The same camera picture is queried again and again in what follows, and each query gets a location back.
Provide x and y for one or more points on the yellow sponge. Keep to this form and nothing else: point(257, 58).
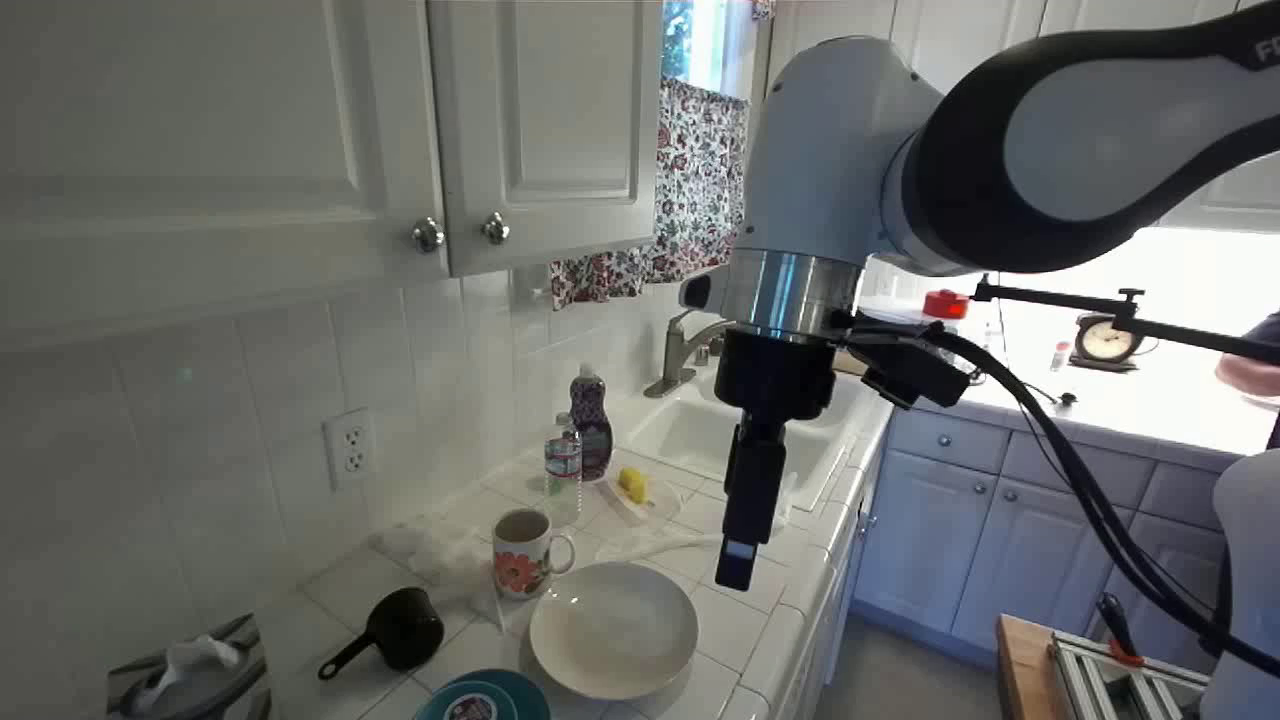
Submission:
point(635, 486)

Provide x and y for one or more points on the black camera tripod arm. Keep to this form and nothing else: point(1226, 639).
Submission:
point(1121, 312)

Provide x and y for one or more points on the purple dish soap bottle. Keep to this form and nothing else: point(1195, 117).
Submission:
point(589, 420)

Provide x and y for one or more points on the white kitchen sink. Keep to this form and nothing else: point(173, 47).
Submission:
point(693, 433)

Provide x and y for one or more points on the white round plate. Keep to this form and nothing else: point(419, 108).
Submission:
point(614, 628)

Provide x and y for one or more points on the floral ceramic mug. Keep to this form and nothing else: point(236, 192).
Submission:
point(524, 554)

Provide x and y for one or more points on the clear water bottle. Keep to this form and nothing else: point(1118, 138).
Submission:
point(561, 468)

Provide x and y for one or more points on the white wall outlet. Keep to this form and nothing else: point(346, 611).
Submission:
point(350, 447)

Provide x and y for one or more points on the round scale on counter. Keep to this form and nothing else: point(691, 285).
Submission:
point(1101, 345)

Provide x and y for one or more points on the blue bowl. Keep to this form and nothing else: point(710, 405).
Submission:
point(529, 702)

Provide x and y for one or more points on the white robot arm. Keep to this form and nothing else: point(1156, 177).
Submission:
point(1042, 158)

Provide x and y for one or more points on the black measuring cup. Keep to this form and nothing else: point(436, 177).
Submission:
point(405, 628)

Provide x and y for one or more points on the metal sink faucet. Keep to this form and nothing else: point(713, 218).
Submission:
point(681, 350)

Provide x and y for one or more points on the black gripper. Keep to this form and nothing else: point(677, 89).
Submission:
point(763, 378)

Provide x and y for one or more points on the white upper cabinet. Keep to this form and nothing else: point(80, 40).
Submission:
point(168, 158)

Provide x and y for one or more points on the grey striped oven mitt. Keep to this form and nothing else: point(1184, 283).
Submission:
point(216, 675)

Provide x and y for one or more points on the blue cup with handle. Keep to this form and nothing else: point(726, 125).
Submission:
point(468, 702)

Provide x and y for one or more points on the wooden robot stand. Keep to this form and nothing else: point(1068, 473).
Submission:
point(1030, 684)

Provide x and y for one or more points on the blue lower cabinets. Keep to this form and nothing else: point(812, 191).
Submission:
point(973, 521)

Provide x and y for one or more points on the floral window curtain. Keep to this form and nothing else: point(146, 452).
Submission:
point(703, 148)

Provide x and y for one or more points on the crumpled clear plastic wrap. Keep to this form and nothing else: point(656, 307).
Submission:
point(452, 560)

